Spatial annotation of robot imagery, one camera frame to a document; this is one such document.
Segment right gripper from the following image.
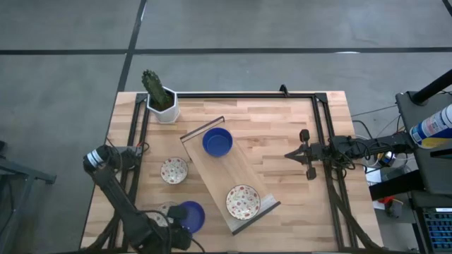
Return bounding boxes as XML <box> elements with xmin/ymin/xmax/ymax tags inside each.
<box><xmin>285</xmin><ymin>129</ymin><xmax>331</xmax><ymax>181</ymax></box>

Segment blue mini bowl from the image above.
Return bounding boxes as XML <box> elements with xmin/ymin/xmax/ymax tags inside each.
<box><xmin>202</xmin><ymin>127</ymin><xmax>234</xmax><ymax>158</ymax></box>
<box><xmin>179</xmin><ymin>200</ymin><xmax>206</xmax><ymax>234</ymax></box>

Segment red floral mini bowl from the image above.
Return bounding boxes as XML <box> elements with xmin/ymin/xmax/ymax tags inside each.
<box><xmin>160</xmin><ymin>157</ymin><xmax>189</xmax><ymax>185</ymax></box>
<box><xmin>152</xmin><ymin>200</ymin><xmax>177</xmax><ymax>227</ymax></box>

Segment large red floral bowl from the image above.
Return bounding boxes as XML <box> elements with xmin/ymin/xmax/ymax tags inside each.
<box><xmin>225</xmin><ymin>183</ymin><xmax>261</xmax><ymax>221</ymax></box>

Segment wooden shelf riser black legs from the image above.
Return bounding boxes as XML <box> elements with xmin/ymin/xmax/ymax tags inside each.
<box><xmin>179</xmin><ymin>116</ymin><xmax>282</xmax><ymax>236</ymax></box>

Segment small metal can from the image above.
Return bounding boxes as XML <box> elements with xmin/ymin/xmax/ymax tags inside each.
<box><xmin>381</xmin><ymin>150</ymin><xmax>396</xmax><ymax>167</ymax></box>

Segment white hexagonal plant pot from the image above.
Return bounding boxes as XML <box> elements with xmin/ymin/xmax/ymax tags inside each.
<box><xmin>145</xmin><ymin>86</ymin><xmax>181</xmax><ymax>124</ymax></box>

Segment black equipment cart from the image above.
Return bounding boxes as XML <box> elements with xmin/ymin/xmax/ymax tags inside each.
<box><xmin>395</xmin><ymin>90</ymin><xmax>452</xmax><ymax>197</ymax></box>

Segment white blue spray can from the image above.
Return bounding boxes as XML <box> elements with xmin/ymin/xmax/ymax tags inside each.
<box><xmin>409</xmin><ymin>103</ymin><xmax>452</xmax><ymax>149</ymax></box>

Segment black pole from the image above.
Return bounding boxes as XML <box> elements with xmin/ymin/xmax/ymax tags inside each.
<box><xmin>411</xmin><ymin>68</ymin><xmax>452</xmax><ymax>106</ymax></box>

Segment green cactus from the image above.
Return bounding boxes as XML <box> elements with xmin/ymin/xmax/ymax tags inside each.
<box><xmin>141</xmin><ymin>69</ymin><xmax>173</xmax><ymax>107</ymax></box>

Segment laptop keyboard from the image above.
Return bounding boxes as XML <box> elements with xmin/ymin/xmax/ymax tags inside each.
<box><xmin>422</xmin><ymin>207</ymin><xmax>452</xmax><ymax>253</ymax></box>

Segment grey metal stand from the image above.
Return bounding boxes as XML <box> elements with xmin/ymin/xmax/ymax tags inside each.
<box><xmin>0</xmin><ymin>140</ymin><xmax>57</xmax><ymax>248</ymax></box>

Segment black metal table frame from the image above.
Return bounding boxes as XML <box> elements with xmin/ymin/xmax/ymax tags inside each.
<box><xmin>92</xmin><ymin>92</ymin><xmax>388</xmax><ymax>253</ymax></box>

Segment black cable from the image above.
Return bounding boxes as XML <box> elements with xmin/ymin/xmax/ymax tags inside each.
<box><xmin>351</xmin><ymin>104</ymin><xmax>398</xmax><ymax>118</ymax></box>

